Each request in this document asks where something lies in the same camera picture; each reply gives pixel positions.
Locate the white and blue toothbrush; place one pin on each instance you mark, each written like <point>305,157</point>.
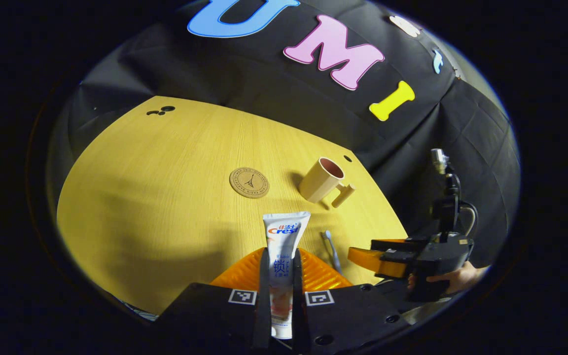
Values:
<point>332,249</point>

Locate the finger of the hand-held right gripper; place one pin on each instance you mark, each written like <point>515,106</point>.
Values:
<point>377,261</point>
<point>402,243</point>

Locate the white toothpaste tube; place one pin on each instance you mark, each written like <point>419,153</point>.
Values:
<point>286,236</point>

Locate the round cork coaster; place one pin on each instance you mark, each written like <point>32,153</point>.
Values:
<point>249,183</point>

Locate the black backdrop cloth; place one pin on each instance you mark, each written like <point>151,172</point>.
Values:
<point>274,84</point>

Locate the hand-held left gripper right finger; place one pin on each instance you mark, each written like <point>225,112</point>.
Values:
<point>298,296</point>

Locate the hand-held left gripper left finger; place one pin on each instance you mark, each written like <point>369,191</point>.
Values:
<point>264,296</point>

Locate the beige cup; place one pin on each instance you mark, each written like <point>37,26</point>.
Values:
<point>318,185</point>

